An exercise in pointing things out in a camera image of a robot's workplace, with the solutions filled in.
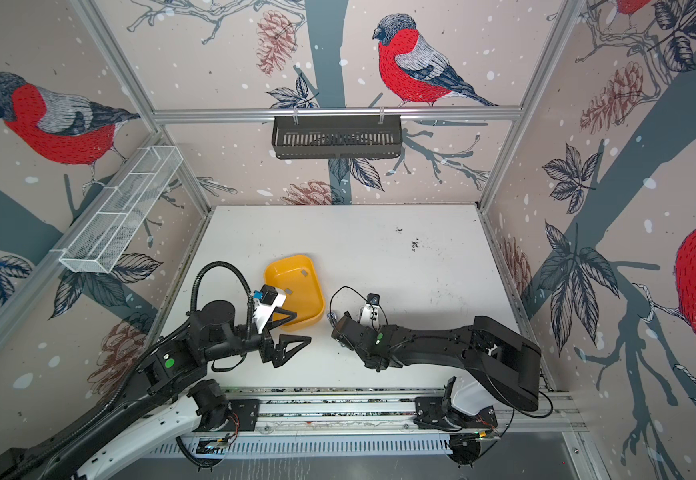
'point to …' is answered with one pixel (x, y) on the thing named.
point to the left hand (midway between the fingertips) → (299, 331)
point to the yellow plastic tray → (295, 276)
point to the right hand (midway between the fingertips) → (352, 333)
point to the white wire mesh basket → (118, 210)
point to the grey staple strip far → (304, 273)
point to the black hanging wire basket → (337, 136)
